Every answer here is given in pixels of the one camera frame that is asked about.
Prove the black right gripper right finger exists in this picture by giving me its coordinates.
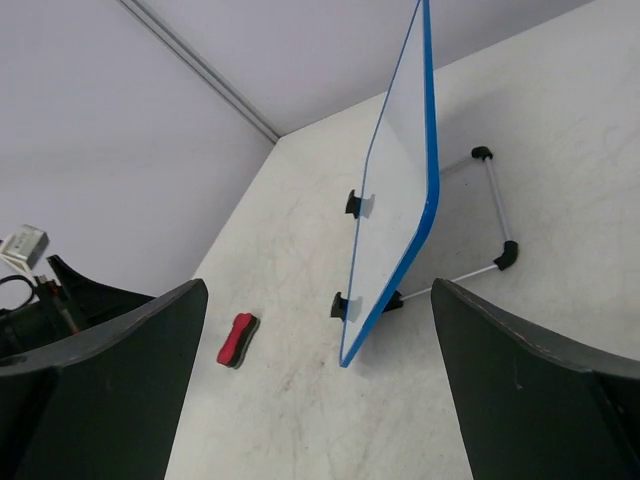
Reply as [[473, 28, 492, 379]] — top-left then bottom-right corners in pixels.
[[431, 279, 639, 479]]

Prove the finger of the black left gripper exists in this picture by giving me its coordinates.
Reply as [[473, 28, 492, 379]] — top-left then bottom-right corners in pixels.
[[47, 255, 154, 330]]

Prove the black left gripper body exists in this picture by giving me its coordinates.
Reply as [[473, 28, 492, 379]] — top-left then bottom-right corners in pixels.
[[35, 255, 99, 340]]

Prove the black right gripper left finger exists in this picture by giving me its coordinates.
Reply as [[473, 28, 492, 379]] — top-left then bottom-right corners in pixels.
[[1, 279, 208, 479]]

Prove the red bone-shaped eraser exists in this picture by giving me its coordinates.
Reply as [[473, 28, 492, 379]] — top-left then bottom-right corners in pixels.
[[216, 313, 261, 369]]

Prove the blue framed whiteboard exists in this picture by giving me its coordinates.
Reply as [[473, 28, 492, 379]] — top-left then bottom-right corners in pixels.
[[339, 1, 440, 367]]

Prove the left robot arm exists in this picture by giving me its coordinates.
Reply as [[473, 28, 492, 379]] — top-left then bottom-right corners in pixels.
[[1, 255, 153, 358]]

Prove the lower black whiteboard foot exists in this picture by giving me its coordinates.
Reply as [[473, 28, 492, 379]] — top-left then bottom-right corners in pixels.
[[330, 291, 362, 322]]

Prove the black whiteboard foot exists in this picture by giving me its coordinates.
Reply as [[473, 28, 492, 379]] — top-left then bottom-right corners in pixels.
[[345, 189, 375, 219], [330, 291, 362, 322]]

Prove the upper black whiteboard foot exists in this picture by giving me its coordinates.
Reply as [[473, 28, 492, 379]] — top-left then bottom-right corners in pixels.
[[345, 189, 375, 219]]

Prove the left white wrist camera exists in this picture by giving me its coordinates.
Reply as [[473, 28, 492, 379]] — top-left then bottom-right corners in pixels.
[[1, 224, 49, 275]]

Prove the silver whiteboard stand frame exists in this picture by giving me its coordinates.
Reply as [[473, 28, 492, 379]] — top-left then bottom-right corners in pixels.
[[387, 146, 519, 310]]

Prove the left aluminium frame post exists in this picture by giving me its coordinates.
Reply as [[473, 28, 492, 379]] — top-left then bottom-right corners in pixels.
[[118, 0, 282, 145]]

